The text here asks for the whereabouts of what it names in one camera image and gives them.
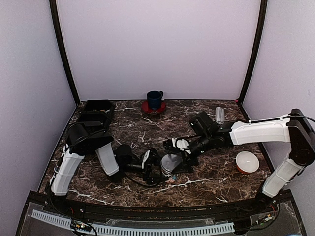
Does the white slotted cable duct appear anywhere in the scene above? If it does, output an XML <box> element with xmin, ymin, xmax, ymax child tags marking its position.
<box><xmin>31</xmin><ymin>209</ymin><xmax>235</xmax><ymax>236</ymax></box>

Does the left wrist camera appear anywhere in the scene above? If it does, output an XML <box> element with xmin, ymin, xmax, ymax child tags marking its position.
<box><xmin>141</xmin><ymin>150</ymin><xmax>150</xmax><ymax>169</ymax></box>

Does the black three-compartment candy bin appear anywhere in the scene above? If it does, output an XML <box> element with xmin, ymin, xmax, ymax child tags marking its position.
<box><xmin>77</xmin><ymin>100</ymin><xmax>116</xmax><ymax>130</ymax></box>

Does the metal scoop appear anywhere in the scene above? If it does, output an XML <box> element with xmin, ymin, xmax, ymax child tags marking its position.
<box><xmin>215</xmin><ymin>107</ymin><xmax>225</xmax><ymax>125</ymax></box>

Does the left black frame post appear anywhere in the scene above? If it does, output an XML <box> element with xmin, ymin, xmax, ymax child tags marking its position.
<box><xmin>49</xmin><ymin>0</ymin><xmax>81</xmax><ymax>105</ymax></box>

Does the black front rail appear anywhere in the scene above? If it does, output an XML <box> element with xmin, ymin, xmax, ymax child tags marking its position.
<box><xmin>54</xmin><ymin>198</ymin><xmax>279</xmax><ymax>221</ymax></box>

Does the round metal lid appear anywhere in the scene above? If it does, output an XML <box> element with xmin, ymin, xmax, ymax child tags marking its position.
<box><xmin>160</xmin><ymin>154</ymin><xmax>182</xmax><ymax>174</ymax></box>

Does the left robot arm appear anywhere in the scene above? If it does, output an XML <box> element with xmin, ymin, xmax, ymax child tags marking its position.
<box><xmin>46</xmin><ymin>121</ymin><xmax>165</xmax><ymax>214</ymax></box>

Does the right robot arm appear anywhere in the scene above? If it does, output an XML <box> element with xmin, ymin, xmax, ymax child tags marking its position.
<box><xmin>172</xmin><ymin>108</ymin><xmax>315</xmax><ymax>213</ymax></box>

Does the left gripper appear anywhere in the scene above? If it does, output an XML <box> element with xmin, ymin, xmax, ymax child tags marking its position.
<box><xmin>122</xmin><ymin>153</ymin><xmax>169</xmax><ymax>184</ymax></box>

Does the dark blue mug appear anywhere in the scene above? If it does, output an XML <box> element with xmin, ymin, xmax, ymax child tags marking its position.
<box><xmin>147</xmin><ymin>91</ymin><xmax>164</xmax><ymax>110</ymax></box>

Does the black frame post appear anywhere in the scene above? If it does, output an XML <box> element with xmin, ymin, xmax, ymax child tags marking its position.
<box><xmin>49</xmin><ymin>0</ymin><xmax>81</xmax><ymax>105</ymax></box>
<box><xmin>238</xmin><ymin>0</ymin><xmax>268</xmax><ymax>105</ymax></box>

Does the clear plastic cup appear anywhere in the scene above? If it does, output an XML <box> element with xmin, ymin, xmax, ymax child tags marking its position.
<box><xmin>162</xmin><ymin>171</ymin><xmax>177</xmax><ymax>183</ymax></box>

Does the right black frame post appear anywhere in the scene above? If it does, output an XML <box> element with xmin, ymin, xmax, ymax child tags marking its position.
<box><xmin>238</xmin><ymin>0</ymin><xmax>268</xmax><ymax>105</ymax></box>

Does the orange white bowl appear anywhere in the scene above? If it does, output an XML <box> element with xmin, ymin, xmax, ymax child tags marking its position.
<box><xmin>236</xmin><ymin>151</ymin><xmax>259</xmax><ymax>174</ymax></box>

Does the red saucer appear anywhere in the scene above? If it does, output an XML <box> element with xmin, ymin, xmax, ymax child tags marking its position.
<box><xmin>141</xmin><ymin>101</ymin><xmax>167</xmax><ymax>116</ymax></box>

